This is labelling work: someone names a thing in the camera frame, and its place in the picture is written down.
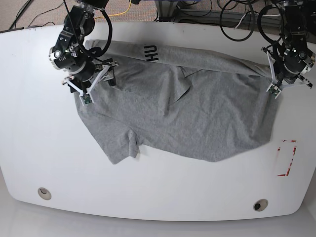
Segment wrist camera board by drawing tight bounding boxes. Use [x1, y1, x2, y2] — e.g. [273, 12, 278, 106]
[81, 94, 93, 105]
[267, 84, 281, 99]

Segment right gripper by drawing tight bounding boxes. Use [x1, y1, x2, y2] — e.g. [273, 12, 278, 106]
[62, 60, 119, 99]

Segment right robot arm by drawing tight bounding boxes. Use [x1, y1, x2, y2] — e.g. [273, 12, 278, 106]
[49, 0, 116, 105]

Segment table cable grommet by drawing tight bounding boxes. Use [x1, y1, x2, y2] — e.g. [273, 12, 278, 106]
[253, 199, 269, 212]
[38, 188, 52, 200]

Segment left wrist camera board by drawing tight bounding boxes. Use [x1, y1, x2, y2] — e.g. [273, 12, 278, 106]
[267, 84, 281, 99]

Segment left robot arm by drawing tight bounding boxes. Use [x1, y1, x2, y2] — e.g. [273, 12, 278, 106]
[245, 0, 316, 96]

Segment yellow cable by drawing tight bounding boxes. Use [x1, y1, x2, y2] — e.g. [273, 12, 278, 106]
[93, 1, 131, 20]

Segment grey t-shirt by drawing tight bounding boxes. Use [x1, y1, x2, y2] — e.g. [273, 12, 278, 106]
[74, 41, 279, 164]

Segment left table cable grommet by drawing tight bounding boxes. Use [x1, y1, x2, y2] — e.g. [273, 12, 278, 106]
[38, 188, 52, 200]

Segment aluminium extrusion frame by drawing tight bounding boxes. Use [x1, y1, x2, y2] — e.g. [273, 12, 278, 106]
[155, 0, 279, 28]

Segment right table cable grommet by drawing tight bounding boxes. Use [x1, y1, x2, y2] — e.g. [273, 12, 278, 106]
[253, 199, 269, 212]

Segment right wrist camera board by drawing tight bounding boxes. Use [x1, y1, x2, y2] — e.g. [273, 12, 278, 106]
[81, 94, 93, 105]

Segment red tape rectangle marking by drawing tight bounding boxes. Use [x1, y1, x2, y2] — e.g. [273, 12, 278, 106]
[275, 140, 297, 177]

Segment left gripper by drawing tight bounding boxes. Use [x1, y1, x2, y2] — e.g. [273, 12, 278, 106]
[261, 47, 314, 91]

